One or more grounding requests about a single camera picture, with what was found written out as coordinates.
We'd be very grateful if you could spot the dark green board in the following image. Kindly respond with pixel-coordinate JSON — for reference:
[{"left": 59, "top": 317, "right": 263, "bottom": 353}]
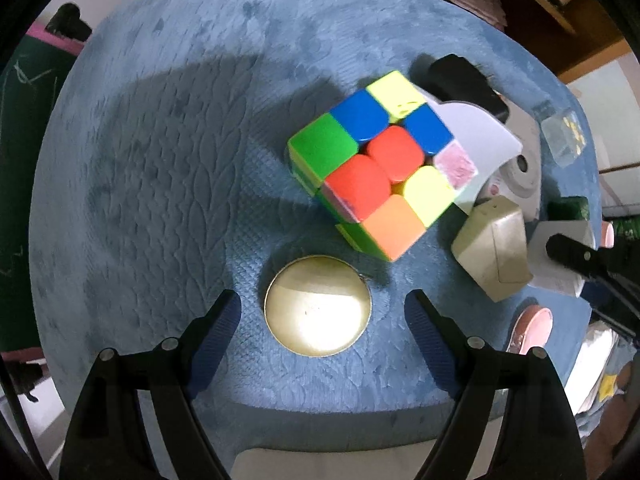
[{"left": 0, "top": 30, "right": 87, "bottom": 356}]

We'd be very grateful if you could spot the white box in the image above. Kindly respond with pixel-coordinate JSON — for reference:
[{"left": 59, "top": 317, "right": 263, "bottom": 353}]
[{"left": 527, "top": 219, "right": 596, "bottom": 297}]

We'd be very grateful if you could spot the beige plastic box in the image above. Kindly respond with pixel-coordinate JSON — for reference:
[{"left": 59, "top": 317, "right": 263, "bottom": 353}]
[{"left": 451, "top": 196, "right": 533, "bottom": 303}]

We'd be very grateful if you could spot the white compact camera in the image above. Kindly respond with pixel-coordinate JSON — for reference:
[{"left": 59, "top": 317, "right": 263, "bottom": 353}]
[{"left": 480, "top": 105, "right": 543, "bottom": 221}]

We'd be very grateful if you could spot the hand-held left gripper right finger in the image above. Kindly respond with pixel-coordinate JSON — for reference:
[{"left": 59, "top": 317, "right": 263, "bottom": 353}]
[{"left": 404, "top": 289, "right": 587, "bottom": 480}]

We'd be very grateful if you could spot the round beige tin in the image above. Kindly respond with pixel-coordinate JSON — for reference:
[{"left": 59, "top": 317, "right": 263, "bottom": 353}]
[{"left": 263, "top": 255, "right": 373, "bottom": 358}]

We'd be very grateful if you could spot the wooden cabinet frame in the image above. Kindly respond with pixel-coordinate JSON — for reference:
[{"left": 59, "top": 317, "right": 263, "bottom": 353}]
[{"left": 500, "top": 0, "right": 632, "bottom": 83}]

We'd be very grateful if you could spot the pink slipper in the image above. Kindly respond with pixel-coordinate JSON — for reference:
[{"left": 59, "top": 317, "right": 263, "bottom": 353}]
[{"left": 505, "top": 305, "right": 555, "bottom": 356}]

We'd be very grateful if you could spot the black rectangular case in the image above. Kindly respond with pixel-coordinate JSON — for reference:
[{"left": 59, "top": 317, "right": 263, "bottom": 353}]
[{"left": 427, "top": 54, "right": 510, "bottom": 123}]

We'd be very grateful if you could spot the clear plastic box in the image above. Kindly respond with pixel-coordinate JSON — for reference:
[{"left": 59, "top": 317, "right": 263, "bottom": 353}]
[{"left": 532, "top": 102, "right": 588, "bottom": 168}]

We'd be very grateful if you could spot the green object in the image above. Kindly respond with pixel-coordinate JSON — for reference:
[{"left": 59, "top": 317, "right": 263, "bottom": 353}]
[{"left": 547, "top": 196, "right": 591, "bottom": 222}]

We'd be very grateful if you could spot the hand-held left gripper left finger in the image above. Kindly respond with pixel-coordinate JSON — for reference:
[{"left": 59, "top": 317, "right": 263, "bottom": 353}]
[{"left": 59, "top": 289, "right": 243, "bottom": 480}]

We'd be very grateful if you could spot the blue plush blanket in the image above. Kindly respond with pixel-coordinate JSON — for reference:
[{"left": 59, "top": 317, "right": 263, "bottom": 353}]
[{"left": 27, "top": 0, "right": 601, "bottom": 421}]

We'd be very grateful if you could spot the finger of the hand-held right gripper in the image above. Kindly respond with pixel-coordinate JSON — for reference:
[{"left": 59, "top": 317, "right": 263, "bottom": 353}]
[{"left": 545, "top": 233, "right": 640, "bottom": 291}]

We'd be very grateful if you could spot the white plastic bag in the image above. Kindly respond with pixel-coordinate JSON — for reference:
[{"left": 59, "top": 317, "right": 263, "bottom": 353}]
[{"left": 575, "top": 320, "right": 632, "bottom": 416}]

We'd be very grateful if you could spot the multicoloured puzzle cube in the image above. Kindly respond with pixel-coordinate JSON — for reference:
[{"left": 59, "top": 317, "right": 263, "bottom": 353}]
[{"left": 286, "top": 70, "right": 477, "bottom": 262}]

